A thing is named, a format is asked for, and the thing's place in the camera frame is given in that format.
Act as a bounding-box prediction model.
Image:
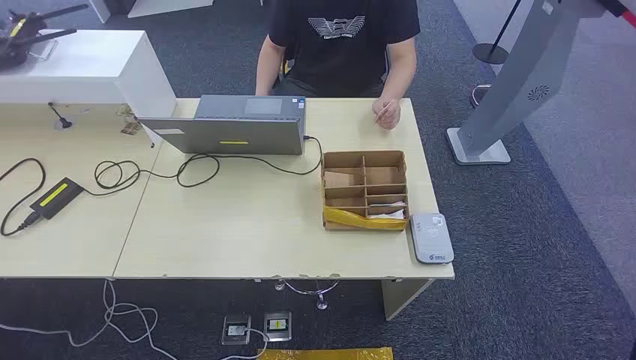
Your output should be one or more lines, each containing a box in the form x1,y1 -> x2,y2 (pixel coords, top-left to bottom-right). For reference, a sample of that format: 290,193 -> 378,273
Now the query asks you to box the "clear acrylic stand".
28,39 -> 59,62

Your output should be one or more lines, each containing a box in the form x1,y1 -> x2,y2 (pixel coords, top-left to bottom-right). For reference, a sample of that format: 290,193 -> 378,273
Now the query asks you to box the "black laptop charger cable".
82,135 -> 324,198

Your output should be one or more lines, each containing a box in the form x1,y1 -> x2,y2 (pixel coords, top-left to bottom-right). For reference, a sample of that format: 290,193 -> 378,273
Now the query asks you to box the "black power adapter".
29,177 -> 85,221

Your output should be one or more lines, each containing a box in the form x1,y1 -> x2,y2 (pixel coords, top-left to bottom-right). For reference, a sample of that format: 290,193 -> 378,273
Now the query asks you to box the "red and black bar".
601,0 -> 636,28

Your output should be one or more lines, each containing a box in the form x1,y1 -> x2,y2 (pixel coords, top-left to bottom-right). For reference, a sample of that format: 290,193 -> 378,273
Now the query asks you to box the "grey kiosk stand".
445,0 -> 611,166

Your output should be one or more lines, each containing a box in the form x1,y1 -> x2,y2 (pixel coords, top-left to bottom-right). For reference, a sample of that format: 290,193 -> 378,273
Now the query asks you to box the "small black desk antenna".
47,101 -> 76,131

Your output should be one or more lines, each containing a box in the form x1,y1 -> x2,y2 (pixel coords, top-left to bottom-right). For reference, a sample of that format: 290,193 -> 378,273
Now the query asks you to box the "white panel base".
89,0 -> 215,24

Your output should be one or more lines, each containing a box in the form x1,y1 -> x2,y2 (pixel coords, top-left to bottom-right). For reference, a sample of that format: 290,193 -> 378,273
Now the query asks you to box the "grey open laptop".
137,94 -> 307,157

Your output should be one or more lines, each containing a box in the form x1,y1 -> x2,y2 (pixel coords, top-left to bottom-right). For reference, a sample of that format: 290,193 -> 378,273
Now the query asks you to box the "floor socket with plug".
221,313 -> 253,347

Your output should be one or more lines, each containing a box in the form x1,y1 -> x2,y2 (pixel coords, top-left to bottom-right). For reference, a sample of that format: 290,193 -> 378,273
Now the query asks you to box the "chrome ring base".
469,83 -> 494,109

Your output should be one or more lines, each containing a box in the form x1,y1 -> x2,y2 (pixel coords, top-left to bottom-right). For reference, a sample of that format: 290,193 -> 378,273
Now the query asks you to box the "person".
254,0 -> 422,131

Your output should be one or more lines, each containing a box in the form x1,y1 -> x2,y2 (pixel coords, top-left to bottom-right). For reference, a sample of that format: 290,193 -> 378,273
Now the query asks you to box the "long white floor cable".
0,279 -> 180,360

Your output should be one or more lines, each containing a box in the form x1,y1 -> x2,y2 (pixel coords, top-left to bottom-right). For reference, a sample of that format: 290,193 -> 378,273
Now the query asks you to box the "beige desk leg panel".
381,278 -> 435,322

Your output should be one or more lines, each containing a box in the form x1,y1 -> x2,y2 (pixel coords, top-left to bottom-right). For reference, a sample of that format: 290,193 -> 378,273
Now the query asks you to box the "black stanchion post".
472,0 -> 524,65

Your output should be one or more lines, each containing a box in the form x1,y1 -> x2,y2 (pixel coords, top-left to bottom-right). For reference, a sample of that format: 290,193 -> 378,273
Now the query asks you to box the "black folded tripod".
0,4 -> 91,71

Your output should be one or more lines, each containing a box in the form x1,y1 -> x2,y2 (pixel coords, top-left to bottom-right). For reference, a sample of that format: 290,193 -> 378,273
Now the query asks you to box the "grey card reader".
409,213 -> 455,266

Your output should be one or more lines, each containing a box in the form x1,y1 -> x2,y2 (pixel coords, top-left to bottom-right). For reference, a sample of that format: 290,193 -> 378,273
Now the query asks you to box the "floor socket with yellow label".
263,311 -> 293,343

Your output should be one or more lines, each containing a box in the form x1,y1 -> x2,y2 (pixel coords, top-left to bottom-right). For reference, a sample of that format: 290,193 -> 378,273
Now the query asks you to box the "white socket plug cable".
218,327 -> 270,360

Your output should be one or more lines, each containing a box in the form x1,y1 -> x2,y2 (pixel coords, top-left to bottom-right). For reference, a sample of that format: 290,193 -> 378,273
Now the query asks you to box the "white cabinet block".
0,28 -> 177,120

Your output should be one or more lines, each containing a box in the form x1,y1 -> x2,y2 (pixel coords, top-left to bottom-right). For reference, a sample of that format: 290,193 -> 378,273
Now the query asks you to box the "cardboard divided organizer box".
320,150 -> 411,232

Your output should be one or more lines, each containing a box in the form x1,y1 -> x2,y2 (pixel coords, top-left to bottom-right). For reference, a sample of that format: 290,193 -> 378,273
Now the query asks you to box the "yellow tape strip on box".
323,206 -> 409,232

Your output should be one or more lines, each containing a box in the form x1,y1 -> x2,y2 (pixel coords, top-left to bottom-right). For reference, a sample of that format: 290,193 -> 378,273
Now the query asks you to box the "yellow floor tape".
256,346 -> 395,360

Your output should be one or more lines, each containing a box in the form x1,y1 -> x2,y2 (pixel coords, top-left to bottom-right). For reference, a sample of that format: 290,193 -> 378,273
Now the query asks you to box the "black mains power cable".
0,157 -> 47,238

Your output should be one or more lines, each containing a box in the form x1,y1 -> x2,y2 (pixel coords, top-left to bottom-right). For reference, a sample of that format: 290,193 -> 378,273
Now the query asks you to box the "person's left hand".
372,97 -> 402,131

